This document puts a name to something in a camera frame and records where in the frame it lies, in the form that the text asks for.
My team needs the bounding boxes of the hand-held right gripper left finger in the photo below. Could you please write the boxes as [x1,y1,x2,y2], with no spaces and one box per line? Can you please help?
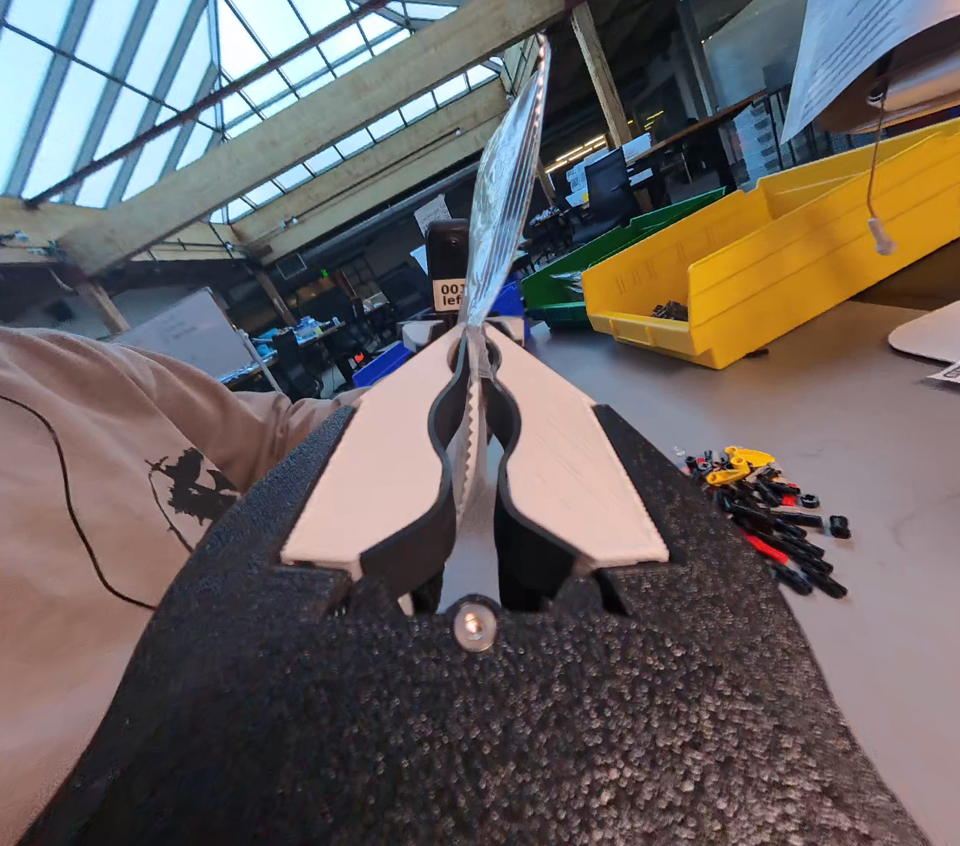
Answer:
[281,324,468,613]

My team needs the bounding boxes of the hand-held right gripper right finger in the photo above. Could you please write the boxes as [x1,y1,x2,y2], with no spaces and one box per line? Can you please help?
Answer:
[480,327,670,613]

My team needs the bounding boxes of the green storage bin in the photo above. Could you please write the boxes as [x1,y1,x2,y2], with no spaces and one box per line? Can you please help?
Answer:
[521,187,727,330]

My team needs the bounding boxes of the clear plastic bag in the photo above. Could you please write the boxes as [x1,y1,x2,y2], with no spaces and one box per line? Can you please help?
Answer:
[442,34,552,540]

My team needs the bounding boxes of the pile of small building pieces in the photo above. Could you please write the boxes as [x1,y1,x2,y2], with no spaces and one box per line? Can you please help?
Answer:
[675,444,852,600]

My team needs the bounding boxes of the yellow storage bin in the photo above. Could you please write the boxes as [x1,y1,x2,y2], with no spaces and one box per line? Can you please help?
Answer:
[581,118,960,371]

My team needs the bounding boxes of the person's left forearm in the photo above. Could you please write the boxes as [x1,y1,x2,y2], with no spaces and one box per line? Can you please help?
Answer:
[225,384,369,465]

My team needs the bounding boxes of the grey desk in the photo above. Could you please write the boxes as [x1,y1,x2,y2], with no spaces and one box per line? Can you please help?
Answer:
[450,261,960,846]

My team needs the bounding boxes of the blue storage bin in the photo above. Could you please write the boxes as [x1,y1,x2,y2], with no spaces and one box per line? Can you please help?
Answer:
[352,279,530,388]

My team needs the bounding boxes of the white slanted pole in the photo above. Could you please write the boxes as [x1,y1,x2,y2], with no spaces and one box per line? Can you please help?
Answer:
[240,332,282,393]

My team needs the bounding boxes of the black office chair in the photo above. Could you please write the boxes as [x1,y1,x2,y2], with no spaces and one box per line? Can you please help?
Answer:
[585,148,639,225]

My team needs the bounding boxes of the mobile whiteboard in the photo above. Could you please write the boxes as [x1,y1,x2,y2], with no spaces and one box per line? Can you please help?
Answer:
[112,287,252,382]

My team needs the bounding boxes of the person's beige hoodie torso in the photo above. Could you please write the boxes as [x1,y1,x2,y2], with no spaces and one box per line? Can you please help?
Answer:
[0,327,301,846]

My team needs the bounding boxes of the black earphone with cable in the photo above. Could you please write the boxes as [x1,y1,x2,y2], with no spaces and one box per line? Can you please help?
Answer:
[0,394,157,611]

